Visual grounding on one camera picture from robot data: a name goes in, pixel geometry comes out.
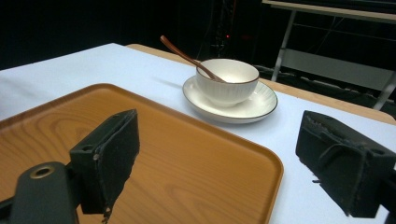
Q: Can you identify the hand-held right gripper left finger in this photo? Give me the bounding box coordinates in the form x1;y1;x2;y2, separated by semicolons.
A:
68;108;141;224

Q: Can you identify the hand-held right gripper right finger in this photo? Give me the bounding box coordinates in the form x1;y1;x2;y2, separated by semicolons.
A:
295;110;396;218

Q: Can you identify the white ribbed plate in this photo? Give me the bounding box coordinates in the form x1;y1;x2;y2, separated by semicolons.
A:
182;75;278;125

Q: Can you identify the brown wooden spoon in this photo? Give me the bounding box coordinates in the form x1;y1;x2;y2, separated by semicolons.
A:
160;35;227;84

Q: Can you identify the white ribbed bowl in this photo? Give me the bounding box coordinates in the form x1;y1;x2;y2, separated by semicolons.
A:
195;58;261;105

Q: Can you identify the wooden tray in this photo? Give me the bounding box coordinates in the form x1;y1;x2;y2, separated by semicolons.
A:
0;82;285;224

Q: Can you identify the white tablecloth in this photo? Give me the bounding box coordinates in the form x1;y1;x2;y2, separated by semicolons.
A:
0;42;396;224

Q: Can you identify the metal frame table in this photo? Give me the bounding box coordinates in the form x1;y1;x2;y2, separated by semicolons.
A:
261;0;396;111

